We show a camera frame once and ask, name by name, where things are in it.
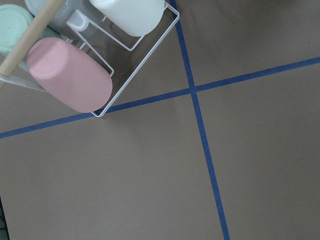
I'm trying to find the white cup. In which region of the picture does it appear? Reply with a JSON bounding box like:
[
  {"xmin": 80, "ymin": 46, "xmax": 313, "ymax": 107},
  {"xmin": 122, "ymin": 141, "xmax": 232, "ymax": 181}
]
[{"xmin": 90, "ymin": 0, "xmax": 165, "ymax": 37}]

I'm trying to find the grey blue cup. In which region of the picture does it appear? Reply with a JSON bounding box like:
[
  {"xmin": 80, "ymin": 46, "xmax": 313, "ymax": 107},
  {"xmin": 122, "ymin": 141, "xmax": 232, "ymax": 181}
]
[{"xmin": 24, "ymin": 0, "xmax": 105, "ymax": 41}]

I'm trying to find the white wire cup rack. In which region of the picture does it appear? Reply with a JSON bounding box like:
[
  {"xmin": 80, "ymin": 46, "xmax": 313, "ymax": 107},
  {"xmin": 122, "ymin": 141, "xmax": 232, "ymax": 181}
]
[{"xmin": 0, "ymin": 0, "xmax": 180, "ymax": 117}]

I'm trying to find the pink cup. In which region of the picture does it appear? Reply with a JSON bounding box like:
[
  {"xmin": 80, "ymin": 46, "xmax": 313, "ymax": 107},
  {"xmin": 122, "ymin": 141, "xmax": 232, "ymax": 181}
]
[{"xmin": 27, "ymin": 37, "xmax": 113, "ymax": 113}]

